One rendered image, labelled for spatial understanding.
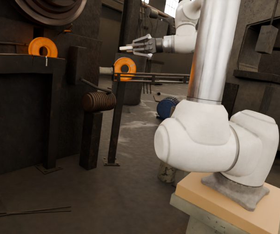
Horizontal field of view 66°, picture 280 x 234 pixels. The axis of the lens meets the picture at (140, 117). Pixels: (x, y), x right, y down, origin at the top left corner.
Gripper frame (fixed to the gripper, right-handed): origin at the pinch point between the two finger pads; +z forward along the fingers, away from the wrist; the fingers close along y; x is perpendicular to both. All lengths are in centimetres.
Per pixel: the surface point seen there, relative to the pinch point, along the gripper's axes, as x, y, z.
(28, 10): -18, -19, 44
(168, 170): 19, 79, -19
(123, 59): 24.4, 3.4, 7.7
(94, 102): 6.0, 29.9, 23.9
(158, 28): 774, -184, 43
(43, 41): -8.1, -5.9, 43.9
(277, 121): 118, 66, -127
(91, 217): -31, 83, 15
